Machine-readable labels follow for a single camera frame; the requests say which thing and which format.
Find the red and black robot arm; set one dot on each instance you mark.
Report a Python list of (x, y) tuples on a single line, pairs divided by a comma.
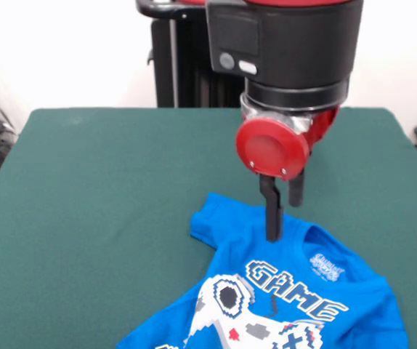
[(284, 47)]

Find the dark green table cloth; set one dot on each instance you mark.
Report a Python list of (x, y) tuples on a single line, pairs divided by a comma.
[(85, 218)]

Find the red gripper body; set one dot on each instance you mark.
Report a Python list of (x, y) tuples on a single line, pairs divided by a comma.
[(272, 147)]

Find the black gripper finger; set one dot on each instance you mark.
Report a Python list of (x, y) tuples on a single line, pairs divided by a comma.
[(274, 214), (296, 189)]

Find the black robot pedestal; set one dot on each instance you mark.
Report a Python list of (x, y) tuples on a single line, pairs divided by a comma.
[(179, 65)]

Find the blue game-controller print t-shirt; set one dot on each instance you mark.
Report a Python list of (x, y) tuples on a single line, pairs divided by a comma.
[(230, 254)]

